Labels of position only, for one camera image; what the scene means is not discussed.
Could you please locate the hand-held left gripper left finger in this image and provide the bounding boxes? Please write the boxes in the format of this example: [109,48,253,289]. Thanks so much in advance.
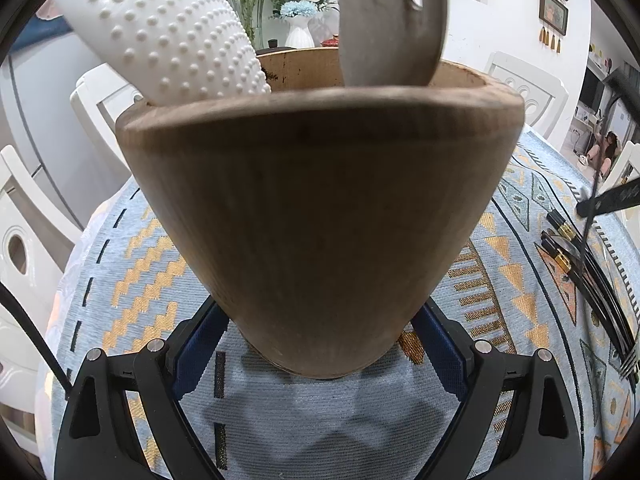
[54,296,231,480]

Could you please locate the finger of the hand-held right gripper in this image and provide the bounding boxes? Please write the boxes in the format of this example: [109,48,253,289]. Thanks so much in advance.
[576,179,640,219]

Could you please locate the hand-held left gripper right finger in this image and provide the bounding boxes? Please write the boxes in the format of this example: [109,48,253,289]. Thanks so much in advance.
[412,302,586,480]

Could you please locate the black chopstick gold band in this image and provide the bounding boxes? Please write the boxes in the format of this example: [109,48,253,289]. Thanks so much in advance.
[580,150,603,256]
[545,210,640,341]
[540,241,640,361]

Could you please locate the dark metal spoon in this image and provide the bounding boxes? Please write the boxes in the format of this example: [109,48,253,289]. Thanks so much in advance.
[541,229,583,263]

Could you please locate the steel fork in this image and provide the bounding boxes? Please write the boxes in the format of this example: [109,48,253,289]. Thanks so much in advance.
[590,305,640,382]

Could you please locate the wooden utensil holder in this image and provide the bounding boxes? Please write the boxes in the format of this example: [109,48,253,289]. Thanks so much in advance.
[116,47,525,380]

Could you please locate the white rice spoon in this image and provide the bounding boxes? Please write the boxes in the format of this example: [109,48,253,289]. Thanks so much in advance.
[52,0,272,107]

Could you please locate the white dining chair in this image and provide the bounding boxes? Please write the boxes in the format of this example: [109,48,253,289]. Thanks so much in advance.
[0,145,86,441]
[602,140,640,221]
[70,62,148,176]
[485,50,570,138]

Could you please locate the television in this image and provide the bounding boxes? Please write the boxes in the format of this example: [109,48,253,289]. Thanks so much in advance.
[581,69,605,111]

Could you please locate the blue patterned tablecloth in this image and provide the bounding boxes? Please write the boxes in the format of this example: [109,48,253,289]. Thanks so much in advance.
[37,127,640,480]

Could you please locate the white refrigerator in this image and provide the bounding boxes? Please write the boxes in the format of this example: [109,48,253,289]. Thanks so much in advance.
[0,10,146,231]

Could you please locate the white vase with flowers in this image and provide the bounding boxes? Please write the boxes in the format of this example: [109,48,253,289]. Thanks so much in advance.
[270,0,341,50]

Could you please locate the glass vase with green stems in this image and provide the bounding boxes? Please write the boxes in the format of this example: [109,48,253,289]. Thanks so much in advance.
[215,0,286,50]

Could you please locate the blue cloth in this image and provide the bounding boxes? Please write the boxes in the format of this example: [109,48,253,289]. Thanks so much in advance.
[10,12,76,53]

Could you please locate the black cable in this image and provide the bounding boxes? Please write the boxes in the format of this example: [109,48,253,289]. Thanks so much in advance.
[0,280,73,401]

